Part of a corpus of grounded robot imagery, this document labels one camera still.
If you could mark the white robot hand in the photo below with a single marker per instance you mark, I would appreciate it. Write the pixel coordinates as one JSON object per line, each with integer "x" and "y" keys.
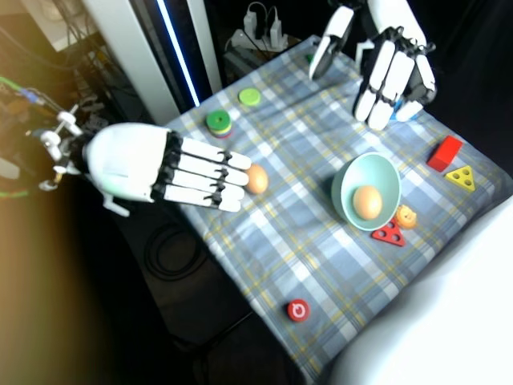
{"x": 386, "y": 64}
{"x": 124, "y": 160}

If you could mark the brown egg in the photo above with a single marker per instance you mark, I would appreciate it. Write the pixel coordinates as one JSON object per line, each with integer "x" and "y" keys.
{"x": 258, "y": 180}
{"x": 367, "y": 202}

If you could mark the teal bowl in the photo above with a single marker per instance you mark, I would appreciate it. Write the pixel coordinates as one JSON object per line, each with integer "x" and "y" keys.
{"x": 372, "y": 168}

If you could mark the blue triangle block with holes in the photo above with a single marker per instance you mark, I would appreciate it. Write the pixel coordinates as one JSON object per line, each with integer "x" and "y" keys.
{"x": 396, "y": 116}

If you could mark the green triangle block with holes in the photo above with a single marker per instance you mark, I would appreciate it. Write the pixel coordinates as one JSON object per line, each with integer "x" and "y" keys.
{"x": 309, "y": 59}

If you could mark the red rectangular block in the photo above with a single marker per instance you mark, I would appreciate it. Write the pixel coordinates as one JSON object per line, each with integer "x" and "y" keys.
{"x": 444, "y": 154}

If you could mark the white column with blue light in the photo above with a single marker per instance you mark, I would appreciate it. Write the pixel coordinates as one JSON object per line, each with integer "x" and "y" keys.
{"x": 132, "y": 52}

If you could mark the white plug adapter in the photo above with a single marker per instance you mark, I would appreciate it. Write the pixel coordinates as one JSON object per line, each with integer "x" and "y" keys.
{"x": 275, "y": 32}
{"x": 251, "y": 20}

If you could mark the yellow triangle block with holes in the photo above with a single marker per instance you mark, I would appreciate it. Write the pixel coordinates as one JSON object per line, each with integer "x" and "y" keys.
{"x": 461, "y": 178}

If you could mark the green sandwich cookie toy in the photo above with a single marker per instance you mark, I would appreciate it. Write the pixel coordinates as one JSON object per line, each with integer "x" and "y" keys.
{"x": 249, "y": 96}

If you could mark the white power strip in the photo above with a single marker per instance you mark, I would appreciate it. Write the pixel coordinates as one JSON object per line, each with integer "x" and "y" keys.
{"x": 240, "y": 39}

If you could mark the orange lion biscuit toy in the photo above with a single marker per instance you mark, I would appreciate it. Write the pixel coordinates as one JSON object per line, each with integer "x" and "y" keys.
{"x": 405, "y": 217}

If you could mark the red triangle block with holes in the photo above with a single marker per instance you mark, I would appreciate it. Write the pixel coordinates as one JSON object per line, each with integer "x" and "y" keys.
{"x": 392, "y": 236}

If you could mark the blue plaid cloth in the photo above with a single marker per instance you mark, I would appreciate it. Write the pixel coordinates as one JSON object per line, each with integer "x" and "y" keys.
{"x": 304, "y": 260}

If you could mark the red disc with white print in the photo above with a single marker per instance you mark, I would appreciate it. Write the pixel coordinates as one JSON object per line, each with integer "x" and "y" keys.
{"x": 298, "y": 310}

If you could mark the white robot body shell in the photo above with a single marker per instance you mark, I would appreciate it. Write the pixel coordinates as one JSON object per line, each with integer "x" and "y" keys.
{"x": 441, "y": 313}

